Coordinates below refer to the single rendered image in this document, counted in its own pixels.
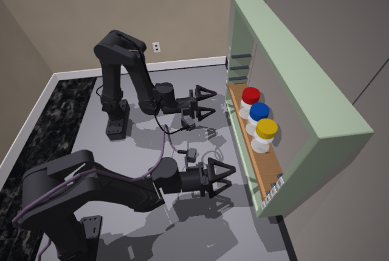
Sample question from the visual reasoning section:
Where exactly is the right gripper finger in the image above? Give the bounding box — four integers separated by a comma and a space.
208, 179, 232, 199
208, 158, 236, 184

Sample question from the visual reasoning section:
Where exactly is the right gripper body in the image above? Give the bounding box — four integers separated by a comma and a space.
179, 149, 211, 197

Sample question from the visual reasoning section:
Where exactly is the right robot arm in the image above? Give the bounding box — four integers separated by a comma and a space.
21, 150, 181, 261

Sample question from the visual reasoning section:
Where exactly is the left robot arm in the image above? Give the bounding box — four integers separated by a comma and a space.
94, 30, 178, 135

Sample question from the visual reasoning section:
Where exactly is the white bottle with blue cap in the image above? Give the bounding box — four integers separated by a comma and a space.
246, 102, 270, 136

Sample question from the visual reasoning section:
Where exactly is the wooden shelf board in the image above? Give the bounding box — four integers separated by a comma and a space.
228, 82, 283, 201

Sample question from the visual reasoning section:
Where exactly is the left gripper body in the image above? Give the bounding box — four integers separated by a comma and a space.
176, 89, 198, 127

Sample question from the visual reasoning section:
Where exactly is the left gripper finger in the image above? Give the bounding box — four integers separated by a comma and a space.
196, 85, 217, 101
197, 106, 216, 122

